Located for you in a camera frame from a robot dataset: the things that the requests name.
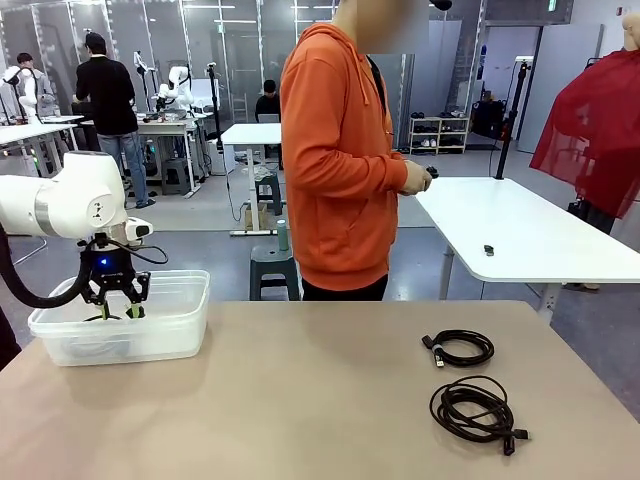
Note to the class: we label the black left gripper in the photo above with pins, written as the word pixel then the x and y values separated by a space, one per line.
pixel 112 267

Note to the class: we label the person's right forearm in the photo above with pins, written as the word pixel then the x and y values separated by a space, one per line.
pixel 370 170

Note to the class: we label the dark robot base cover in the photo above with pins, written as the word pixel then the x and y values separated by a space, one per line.
pixel 7 340

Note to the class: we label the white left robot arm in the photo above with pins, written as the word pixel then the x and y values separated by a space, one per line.
pixel 75 190

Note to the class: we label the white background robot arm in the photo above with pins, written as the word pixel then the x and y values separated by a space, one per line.
pixel 177 85

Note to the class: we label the person's right hand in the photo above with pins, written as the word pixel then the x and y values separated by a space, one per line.
pixel 415 180

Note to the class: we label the clear plastic storage box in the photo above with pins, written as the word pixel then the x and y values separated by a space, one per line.
pixel 150 340

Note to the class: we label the grey plastic stool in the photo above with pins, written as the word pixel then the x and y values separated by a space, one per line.
pixel 176 172

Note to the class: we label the dark green plastic stool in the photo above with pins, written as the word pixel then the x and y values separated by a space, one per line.
pixel 272 260
pixel 269 185

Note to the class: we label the green bottle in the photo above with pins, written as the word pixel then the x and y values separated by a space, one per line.
pixel 283 235

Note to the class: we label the desk with robot arms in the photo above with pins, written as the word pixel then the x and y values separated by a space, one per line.
pixel 165 125

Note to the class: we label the long white desk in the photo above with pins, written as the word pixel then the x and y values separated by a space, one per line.
pixel 30 131

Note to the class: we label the man in black with cap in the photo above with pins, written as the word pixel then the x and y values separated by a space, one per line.
pixel 107 95

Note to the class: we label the small white desk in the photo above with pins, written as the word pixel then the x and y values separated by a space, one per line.
pixel 250 134

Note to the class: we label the person in grey hoodie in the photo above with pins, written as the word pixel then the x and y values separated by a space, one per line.
pixel 42 92

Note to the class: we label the white humanoid robot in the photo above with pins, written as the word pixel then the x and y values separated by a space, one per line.
pixel 27 97

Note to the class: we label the black stand white head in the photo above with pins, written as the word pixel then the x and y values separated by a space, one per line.
pixel 141 65

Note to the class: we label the seated person in black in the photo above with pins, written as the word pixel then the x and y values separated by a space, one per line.
pixel 267 102

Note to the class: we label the person in orange hoodie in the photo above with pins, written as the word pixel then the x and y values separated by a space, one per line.
pixel 335 175

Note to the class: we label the white shoe rack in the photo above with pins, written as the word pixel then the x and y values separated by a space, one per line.
pixel 440 135

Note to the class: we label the small black object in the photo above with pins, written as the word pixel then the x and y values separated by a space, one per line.
pixel 489 250

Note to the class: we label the large white table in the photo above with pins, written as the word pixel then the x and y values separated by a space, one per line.
pixel 500 220

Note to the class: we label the black luggage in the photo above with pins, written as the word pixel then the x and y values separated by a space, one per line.
pixel 490 120

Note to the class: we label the black pole stand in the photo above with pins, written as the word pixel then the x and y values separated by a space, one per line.
pixel 506 140

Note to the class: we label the black bag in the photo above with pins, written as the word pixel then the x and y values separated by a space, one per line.
pixel 592 215

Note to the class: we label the red cape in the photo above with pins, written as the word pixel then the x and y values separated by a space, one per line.
pixel 590 125

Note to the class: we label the mannequin head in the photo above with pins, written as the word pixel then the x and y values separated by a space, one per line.
pixel 632 30

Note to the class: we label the black camera tripod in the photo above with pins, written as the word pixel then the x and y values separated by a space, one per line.
pixel 215 105

